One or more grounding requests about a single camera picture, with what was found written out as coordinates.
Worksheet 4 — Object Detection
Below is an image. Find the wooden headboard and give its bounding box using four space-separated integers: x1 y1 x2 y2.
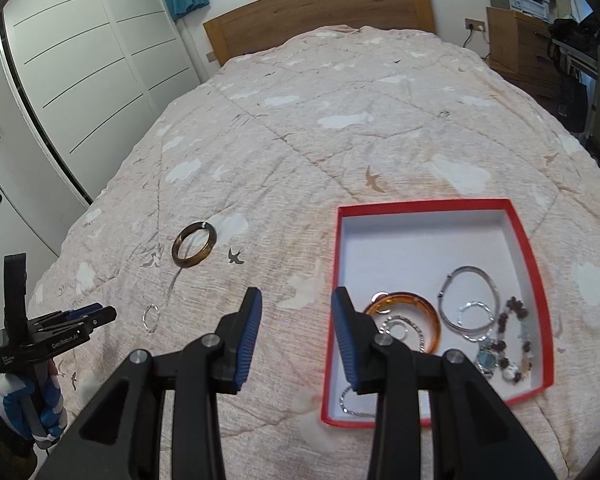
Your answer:
202 0 437 67

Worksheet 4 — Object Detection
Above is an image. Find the white door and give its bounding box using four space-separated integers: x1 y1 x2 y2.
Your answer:
0 20 93 361

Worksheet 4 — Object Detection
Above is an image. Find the silver chain bracelet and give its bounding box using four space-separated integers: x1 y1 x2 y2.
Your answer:
339 382 378 417

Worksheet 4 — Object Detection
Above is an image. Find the person's left forearm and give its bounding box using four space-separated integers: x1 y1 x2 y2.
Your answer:
0 380 38 480

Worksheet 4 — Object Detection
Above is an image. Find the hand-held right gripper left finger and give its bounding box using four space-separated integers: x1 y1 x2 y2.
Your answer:
32 286 263 480

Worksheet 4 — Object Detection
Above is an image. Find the small twisted silver hoop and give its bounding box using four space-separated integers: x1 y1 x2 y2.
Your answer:
455 300 496 337

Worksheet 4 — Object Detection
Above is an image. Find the amber resin bangle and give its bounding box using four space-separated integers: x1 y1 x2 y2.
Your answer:
364 290 442 353

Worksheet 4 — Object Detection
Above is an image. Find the small blue dial watch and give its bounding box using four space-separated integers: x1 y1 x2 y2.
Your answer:
475 347 501 378

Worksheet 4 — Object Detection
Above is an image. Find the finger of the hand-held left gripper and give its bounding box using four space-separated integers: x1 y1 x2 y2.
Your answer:
35 302 104 328
62 306 118 333

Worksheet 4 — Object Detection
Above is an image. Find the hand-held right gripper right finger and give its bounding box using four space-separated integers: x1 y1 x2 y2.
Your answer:
330 286 558 480

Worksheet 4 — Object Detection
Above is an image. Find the wooden dresser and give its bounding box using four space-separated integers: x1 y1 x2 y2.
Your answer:
485 6 568 101

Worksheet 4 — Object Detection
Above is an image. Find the person's left hand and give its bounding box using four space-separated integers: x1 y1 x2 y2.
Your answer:
0 360 68 448

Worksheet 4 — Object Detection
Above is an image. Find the white wardrobe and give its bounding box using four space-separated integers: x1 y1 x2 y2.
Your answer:
2 0 201 206

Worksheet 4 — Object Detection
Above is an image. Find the dark beaded bracelet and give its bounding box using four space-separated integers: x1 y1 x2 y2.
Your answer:
480 296 536 386

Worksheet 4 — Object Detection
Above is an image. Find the large twisted silver hoop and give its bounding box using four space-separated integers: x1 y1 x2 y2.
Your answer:
380 312 428 353

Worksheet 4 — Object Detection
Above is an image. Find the red jewelry box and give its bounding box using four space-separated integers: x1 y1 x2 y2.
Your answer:
321 199 555 430

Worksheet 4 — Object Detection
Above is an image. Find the dark brown bangle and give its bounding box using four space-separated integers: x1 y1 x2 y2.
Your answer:
171 221 217 268

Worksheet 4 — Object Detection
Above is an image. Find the beige bird print bedspread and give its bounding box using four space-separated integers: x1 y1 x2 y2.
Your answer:
27 25 600 480

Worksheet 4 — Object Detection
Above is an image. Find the thin metal bangle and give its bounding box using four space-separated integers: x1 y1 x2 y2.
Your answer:
438 266 502 341

